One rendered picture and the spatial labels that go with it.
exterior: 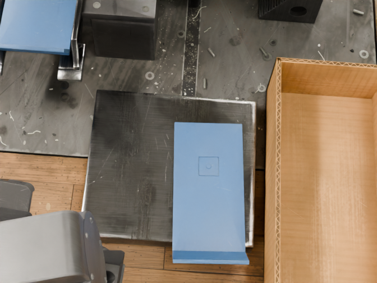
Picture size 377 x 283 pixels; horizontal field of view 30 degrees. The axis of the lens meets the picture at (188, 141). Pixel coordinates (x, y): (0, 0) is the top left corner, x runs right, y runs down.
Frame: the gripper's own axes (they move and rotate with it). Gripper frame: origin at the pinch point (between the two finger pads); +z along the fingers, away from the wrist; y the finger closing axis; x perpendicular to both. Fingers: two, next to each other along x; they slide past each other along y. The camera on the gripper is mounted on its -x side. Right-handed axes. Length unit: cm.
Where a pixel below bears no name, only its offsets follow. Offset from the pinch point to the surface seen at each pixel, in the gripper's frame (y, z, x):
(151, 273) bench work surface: -5.1, 9.6, -12.3
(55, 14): 18.0, 12.9, 1.6
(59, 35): 16.0, 11.8, 0.6
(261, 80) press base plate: 15.4, 20.8, -20.4
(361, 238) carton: 1.5, 11.9, -32.3
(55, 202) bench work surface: -0.5, 12.6, -1.5
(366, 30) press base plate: 23.2, 24.8, -31.6
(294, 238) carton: 0.5, 11.6, -25.7
